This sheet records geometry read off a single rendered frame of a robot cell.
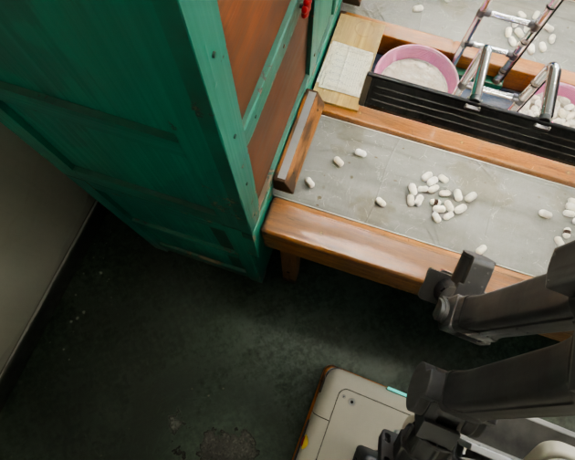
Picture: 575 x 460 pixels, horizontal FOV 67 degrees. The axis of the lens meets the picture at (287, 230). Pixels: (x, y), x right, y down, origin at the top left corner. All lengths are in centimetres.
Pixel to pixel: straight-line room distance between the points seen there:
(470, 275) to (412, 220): 54
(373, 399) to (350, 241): 68
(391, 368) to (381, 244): 86
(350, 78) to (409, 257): 58
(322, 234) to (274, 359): 85
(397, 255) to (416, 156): 32
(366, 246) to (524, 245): 45
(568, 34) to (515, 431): 129
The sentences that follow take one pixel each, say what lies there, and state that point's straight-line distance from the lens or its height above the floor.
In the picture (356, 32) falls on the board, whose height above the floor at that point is 78.
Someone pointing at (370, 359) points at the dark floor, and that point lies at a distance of 197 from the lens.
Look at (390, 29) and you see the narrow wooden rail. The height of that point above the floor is 76.
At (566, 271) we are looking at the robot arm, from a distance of 43.
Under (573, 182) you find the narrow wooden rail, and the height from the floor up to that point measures 76.
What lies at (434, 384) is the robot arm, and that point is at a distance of 68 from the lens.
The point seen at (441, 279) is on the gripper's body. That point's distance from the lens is 91.
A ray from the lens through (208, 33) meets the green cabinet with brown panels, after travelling 53.
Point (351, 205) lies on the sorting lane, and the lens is 128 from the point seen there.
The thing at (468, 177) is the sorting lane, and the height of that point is 74.
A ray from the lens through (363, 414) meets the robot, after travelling 169.
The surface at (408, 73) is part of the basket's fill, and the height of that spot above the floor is 73.
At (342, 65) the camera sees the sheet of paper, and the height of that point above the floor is 78.
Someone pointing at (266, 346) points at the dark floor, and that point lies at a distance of 194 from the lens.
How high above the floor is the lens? 194
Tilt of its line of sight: 74 degrees down
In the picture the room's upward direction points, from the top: 2 degrees counter-clockwise
